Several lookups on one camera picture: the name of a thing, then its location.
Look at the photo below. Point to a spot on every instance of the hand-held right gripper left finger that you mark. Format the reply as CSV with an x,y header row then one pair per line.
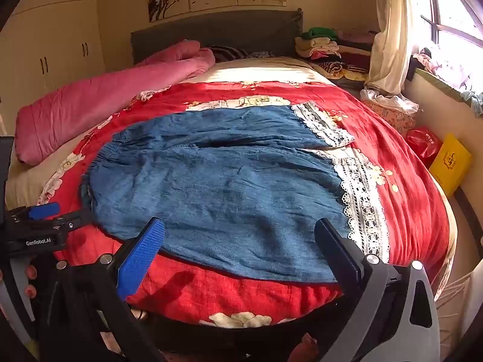
x,y
140,258

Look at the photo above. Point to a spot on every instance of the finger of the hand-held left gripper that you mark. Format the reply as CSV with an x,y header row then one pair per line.
x,y
71,222
45,211

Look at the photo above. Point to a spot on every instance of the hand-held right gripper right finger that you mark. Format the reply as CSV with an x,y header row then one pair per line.
x,y
341,256

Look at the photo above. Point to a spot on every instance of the blue denim pants lace trim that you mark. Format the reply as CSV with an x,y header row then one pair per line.
x,y
226,192

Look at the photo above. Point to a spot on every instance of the red floral blanket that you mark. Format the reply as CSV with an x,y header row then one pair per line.
x,y
400,211

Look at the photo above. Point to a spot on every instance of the pink quilt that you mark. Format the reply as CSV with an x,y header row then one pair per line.
x,y
94,101

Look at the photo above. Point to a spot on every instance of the red plastic bag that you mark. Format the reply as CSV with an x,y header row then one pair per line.
x,y
424,144

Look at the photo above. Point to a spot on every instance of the yellow box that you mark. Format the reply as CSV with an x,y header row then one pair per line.
x,y
451,166

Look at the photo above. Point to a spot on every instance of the floral basket with white cloth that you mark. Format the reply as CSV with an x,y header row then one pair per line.
x,y
392,115

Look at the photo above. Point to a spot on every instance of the cream wardrobe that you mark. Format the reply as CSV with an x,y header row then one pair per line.
x,y
49,41

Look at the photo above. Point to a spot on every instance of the pile of folded clothes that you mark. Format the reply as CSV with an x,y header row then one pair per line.
x,y
334,54

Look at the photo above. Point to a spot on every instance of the clothes on windowsill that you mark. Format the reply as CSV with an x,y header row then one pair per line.
x,y
456,79

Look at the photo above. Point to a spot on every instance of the striped dark pillow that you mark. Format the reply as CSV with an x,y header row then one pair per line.
x,y
226,52

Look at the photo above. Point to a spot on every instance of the cream curtain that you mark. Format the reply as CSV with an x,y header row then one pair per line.
x,y
390,34

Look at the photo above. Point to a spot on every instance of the grey bed headboard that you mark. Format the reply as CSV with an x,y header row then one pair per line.
x,y
226,32

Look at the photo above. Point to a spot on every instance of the window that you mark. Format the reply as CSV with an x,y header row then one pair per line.
x,y
452,11

